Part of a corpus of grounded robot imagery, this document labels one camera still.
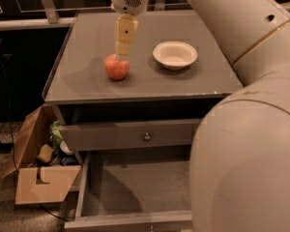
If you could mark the red apple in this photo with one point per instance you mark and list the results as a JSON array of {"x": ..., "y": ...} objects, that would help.
[{"x": 115, "y": 69}]

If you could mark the grey open middle drawer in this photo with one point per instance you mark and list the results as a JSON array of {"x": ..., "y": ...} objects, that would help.
[{"x": 134, "y": 190}]

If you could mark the grey drawer cabinet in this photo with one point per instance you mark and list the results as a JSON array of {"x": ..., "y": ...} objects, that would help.
[{"x": 80, "y": 92}]

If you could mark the white bowl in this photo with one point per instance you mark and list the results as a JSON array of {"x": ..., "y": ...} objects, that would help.
[{"x": 175, "y": 55}]

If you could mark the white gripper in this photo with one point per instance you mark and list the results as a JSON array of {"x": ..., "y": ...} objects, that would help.
[{"x": 130, "y": 0}]

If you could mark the brown cardboard box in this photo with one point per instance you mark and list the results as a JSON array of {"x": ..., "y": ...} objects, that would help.
[{"x": 38, "y": 182}]

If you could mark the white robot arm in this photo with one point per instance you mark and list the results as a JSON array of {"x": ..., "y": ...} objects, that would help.
[{"x": 239, "y": 170}]

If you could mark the round metal drawer knob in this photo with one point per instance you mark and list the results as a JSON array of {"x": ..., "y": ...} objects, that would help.
[{"x": 147, "y": 136}]

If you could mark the grey top drawer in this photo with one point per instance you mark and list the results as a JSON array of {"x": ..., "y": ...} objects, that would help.
[{"x": 125, "y": 135}]

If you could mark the green packet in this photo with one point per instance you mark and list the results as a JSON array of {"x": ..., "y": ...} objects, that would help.
[{"x": 55, "y": 135}]

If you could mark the metal window railing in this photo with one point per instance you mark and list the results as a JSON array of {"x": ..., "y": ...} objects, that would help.
[{"x": 87, "y": 4}]

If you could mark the yellow sponge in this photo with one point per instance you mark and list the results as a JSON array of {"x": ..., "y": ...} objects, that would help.
[{"x": 45, "y": 153}]

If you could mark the white cup in box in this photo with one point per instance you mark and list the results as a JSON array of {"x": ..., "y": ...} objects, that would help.
[{"x": 65, "y": 149}]

